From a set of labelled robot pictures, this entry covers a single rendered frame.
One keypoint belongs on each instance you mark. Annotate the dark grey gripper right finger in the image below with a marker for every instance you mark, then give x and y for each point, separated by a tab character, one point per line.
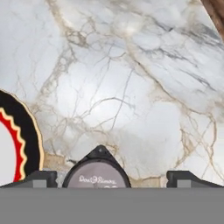
182	178

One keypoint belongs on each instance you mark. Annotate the black-rimmed grey-lid yogurt container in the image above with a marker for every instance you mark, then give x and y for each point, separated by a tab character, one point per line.
96	172

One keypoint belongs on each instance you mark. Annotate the black red white plate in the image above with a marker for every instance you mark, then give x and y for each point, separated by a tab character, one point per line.
27	137

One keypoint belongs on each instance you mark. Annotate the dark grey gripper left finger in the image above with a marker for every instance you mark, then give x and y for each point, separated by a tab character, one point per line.
40	178

